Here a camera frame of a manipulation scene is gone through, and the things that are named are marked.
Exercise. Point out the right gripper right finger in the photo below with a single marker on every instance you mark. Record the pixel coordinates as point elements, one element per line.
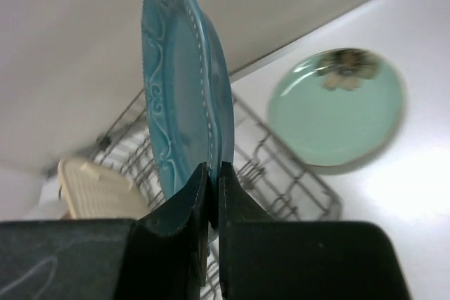
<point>249,253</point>

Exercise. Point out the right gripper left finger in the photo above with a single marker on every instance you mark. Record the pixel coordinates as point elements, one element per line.
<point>166,253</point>

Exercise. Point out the square woven bamboo plate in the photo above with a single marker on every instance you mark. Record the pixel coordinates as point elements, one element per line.
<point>93,191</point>

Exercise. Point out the teal scalloped plate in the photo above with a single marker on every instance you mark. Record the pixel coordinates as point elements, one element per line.
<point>189,100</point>

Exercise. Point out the mint green floral plate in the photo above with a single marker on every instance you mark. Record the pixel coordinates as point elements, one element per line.
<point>337,106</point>

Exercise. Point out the grey wire dish rack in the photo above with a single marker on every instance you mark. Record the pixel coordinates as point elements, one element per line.
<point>269,173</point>

